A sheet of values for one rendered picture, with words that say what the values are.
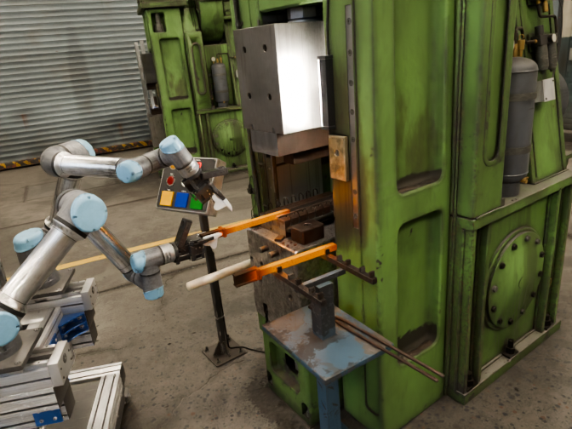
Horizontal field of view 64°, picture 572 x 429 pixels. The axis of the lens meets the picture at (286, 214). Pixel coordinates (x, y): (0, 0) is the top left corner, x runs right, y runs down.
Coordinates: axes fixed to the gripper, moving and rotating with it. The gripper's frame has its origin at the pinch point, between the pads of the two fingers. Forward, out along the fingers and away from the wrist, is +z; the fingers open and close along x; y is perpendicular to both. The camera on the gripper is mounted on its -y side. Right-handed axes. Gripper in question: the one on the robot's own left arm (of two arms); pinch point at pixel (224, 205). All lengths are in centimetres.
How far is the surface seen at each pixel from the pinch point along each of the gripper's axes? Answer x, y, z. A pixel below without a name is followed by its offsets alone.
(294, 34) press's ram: 13, -58, -38
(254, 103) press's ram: -6.3, -38.1, -21.2
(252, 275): 33.9, 15.7, 8.3
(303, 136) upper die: 7.4, -42.6, -2.0
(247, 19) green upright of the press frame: -28, -66, -44
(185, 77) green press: -462, -185, 66
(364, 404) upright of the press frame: 37, 14, 103
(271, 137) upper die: 4.0, -31.8, -9.8
